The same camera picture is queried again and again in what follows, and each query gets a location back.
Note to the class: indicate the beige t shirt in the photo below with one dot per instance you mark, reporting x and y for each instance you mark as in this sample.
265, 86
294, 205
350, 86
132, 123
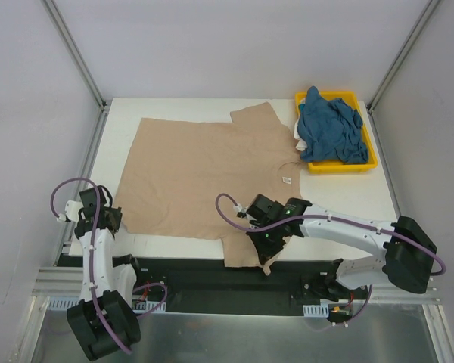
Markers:
181, 179

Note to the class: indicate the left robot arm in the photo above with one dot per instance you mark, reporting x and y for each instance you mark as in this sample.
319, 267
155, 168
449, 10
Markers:
103, 321

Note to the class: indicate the aluminium front rail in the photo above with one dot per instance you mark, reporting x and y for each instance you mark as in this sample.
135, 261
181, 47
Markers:
67, 281

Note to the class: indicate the blue t shirt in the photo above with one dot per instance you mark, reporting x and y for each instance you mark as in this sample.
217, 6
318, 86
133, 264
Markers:
333, 131

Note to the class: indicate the right white cable duct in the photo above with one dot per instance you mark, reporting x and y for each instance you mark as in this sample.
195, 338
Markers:
316, 311

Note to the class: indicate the yellow plastic bin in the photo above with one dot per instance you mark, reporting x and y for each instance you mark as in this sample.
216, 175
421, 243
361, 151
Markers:
330, 167

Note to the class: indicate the right aluminium frame post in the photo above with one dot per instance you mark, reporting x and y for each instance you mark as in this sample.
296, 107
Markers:
420, 25

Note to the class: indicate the white cable duct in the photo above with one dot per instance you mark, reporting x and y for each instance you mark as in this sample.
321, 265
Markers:
62, 304
316, 311

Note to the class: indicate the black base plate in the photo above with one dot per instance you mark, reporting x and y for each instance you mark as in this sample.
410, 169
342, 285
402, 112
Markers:
206, 286

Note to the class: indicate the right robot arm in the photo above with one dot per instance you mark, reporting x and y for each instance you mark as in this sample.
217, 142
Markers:
399, 252

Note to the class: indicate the white cloth in bin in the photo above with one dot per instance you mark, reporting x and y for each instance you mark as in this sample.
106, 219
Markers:
300, 126

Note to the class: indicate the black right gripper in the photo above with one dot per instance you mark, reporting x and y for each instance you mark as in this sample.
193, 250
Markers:
268, 242

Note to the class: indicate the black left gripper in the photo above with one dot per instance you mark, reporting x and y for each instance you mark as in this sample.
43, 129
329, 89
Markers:
111, 218

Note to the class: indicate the aluminium frame post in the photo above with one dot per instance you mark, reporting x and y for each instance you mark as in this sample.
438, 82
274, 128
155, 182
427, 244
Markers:
67, 38
420, 25

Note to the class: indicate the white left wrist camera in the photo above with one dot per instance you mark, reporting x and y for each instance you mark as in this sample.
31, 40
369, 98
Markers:
71, 212

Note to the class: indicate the left aluminium frame post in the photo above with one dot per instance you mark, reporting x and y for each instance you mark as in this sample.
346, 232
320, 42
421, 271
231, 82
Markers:
67, 38

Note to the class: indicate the left white cable duct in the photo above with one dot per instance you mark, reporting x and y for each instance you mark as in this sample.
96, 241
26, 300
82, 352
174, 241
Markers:
62, 304

